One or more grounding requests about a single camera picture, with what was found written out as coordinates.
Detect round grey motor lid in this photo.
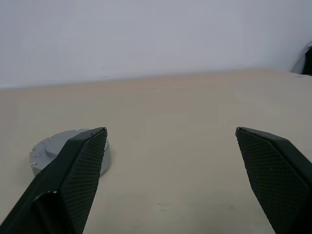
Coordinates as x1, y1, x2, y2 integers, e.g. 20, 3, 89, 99
29, 128, 110, 171

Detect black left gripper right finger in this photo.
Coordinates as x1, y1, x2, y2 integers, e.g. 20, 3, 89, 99
235, 126, 312, 234

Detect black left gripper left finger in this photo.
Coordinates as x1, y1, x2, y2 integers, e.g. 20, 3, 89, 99
0, 127, 108, 234

